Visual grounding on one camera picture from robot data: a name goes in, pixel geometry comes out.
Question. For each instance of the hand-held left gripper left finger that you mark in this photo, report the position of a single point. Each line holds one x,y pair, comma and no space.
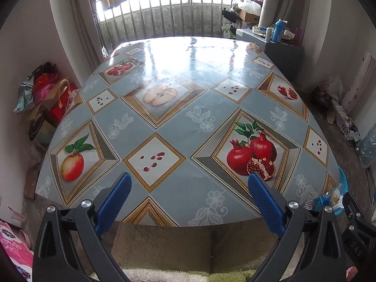
113,202

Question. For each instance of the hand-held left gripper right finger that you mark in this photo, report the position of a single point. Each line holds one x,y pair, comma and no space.
265,204

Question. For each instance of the blue plastic mesh basket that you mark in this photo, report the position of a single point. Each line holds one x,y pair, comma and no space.
342,179

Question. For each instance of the brown fleece cloth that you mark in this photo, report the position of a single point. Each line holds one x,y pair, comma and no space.
188,246

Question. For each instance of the plastic wrapped water jug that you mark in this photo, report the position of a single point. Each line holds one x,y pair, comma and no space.
368,149

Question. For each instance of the mint green box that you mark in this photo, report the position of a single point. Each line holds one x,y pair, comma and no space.
44,132

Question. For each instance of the table with fruit tablecloth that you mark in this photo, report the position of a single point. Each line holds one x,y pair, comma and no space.
188,129

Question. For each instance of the pink floral bag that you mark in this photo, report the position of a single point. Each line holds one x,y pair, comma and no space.
16,246

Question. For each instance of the brown cardboard piece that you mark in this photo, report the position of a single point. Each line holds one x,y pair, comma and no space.
331,114

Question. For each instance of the red gift bag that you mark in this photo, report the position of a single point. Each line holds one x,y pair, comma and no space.
63,102

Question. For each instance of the dark snack bag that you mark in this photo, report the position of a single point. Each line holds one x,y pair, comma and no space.
321,97

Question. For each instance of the crumpled white plastic bag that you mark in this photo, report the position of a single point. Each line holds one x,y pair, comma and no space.
333,86

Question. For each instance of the patterned green cloth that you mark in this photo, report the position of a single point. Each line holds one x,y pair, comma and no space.
25,97

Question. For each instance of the grey cabinet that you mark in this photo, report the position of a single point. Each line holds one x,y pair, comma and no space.
282,58

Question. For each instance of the pink printed roll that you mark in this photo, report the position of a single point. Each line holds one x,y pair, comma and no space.
358,85

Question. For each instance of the small white bottle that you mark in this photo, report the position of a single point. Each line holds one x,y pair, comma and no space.
268,34

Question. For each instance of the white paper cup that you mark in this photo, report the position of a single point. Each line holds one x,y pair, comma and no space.
288,34

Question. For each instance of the white tube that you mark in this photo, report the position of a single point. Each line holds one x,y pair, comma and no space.
259,30

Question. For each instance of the green white bag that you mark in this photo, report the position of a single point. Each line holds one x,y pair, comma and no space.
228,31

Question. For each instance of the beige curtain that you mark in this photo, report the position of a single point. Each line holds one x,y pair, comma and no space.
273,0
86,20

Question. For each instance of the cardboard box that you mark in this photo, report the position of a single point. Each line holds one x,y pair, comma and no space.
248,17

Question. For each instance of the white cloth bundle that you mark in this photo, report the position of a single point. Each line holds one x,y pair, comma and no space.
246,6

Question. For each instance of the metal balcony railing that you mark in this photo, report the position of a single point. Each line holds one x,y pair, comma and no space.
176,5

